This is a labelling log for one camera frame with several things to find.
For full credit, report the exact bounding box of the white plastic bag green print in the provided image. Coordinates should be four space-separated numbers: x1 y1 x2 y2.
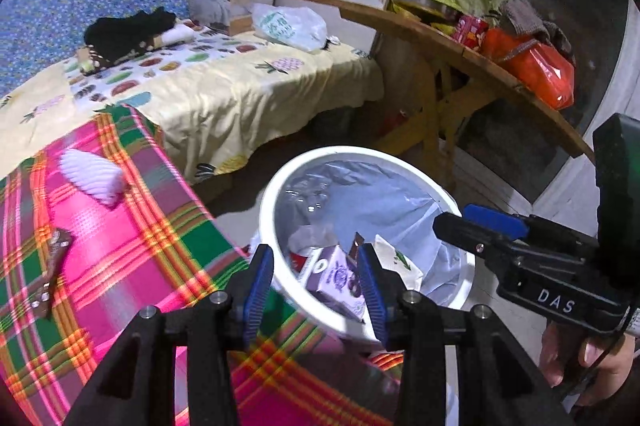
251 3 331 54

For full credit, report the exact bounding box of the purple white milk carton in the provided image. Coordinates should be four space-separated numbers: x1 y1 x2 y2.
304 245 370 323

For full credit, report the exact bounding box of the pink green plaid cloth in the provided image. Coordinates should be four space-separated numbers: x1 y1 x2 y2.
0 104 407 426

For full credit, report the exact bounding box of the person's right hand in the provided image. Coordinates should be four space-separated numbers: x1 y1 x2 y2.
540 320 639 408

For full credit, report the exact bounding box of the metal plate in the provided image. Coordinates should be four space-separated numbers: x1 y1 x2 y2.
391 0 464 23

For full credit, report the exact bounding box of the white plastic bin liner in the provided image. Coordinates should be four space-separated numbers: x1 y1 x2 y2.
274 159 463 307

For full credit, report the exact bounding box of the wooden table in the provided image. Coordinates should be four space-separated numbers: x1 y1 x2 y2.
264 0 597 199

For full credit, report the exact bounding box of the white round trash bin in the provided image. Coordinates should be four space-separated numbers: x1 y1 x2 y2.
258 147 477 343

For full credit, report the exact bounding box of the black cable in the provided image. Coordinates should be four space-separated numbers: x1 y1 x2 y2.
574 306 632 389

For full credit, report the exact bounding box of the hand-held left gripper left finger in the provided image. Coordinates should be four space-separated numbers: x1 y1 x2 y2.
65 243 275 426

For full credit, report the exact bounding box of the black clothing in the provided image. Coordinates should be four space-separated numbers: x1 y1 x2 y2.
83 7 179 60

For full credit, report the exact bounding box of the red snack packet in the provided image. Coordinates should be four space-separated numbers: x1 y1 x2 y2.
451 13 492 53

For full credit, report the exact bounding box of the clear plastic cup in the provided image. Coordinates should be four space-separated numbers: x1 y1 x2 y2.
286 175 347 220

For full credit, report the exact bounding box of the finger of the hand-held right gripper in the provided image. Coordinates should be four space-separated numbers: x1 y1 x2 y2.
462 205 599 252
432 212 507 268

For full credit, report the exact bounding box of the yellow pineapple print bed sheet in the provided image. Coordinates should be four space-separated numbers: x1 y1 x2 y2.
0 29 386 189

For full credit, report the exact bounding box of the white ribbed paper wrapper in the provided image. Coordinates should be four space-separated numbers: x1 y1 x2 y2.
58 148 127 208

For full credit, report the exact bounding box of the white carton green print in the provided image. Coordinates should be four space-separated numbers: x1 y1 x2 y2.
372 234 426 293

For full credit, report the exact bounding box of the orange plastic bag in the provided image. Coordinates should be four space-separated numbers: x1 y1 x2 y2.
481 26 577 112

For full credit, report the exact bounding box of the grey brown knitted cloth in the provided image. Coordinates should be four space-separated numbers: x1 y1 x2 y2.
499 0 574 58

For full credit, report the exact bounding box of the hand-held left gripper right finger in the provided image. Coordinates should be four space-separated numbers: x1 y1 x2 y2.
356 243 576 426

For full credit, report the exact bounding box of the fruit print pillow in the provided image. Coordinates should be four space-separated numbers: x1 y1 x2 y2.
64 25 268 103

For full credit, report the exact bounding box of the brown snack wrapper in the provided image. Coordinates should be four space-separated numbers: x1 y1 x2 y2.
29 227 77 321

